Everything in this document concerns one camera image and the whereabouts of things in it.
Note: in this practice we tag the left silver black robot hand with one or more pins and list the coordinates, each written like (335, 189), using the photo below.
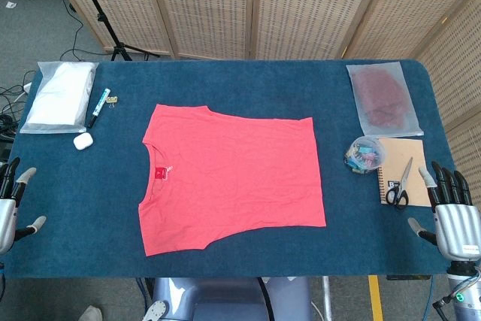
(7, 219)

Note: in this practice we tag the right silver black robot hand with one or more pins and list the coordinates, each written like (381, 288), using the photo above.
(456, 227)

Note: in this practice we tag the coral red sleeveless shirt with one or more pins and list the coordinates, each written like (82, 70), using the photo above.
(233, 178)

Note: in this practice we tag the kraft spiral notebook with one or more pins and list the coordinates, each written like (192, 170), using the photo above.
(398, 155)

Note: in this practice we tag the white earbuds case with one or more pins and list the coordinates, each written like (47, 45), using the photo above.
(83, 141)

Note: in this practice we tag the clear jar of binder clips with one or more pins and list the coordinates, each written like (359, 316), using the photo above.
(364, 153)

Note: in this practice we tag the white shoe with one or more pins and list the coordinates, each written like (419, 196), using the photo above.
(90, 314)

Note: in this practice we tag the plastic bag with white cloth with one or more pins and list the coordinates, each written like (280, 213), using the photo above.
(60, 99)

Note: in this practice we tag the black white marker pen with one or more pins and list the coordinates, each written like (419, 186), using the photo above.
(98, 107)

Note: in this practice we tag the plastic bag with maroon cloth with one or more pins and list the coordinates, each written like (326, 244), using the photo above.
(383, 99)

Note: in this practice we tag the white metal table leg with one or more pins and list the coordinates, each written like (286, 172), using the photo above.
(327, 298)

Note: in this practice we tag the gold binder clip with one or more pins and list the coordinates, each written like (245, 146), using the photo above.
(112, 100)

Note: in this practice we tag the white paper scrap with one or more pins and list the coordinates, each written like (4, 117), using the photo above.
(10, 5)

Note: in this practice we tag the black tripod stand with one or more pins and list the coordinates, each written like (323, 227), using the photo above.
(102, 18)

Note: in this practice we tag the blue-grey robot torso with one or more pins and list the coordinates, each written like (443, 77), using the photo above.
(225, 302)

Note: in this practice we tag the blue carpet table mat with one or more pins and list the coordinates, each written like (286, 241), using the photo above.
(244, 84)

